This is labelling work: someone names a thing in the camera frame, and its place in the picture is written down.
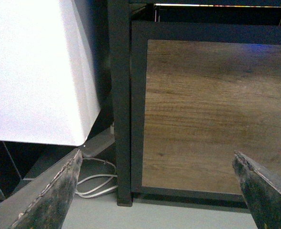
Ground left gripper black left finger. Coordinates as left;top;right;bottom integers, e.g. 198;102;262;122
0;149;82;229

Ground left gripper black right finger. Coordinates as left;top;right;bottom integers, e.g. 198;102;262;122
232;151;281;229

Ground white box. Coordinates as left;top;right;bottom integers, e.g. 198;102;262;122
0;0;100;146

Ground white cable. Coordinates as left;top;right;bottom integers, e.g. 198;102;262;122
75;156;119;199

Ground black frame wooden cabinet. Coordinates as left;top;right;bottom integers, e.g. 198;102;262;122
108;0;281;207

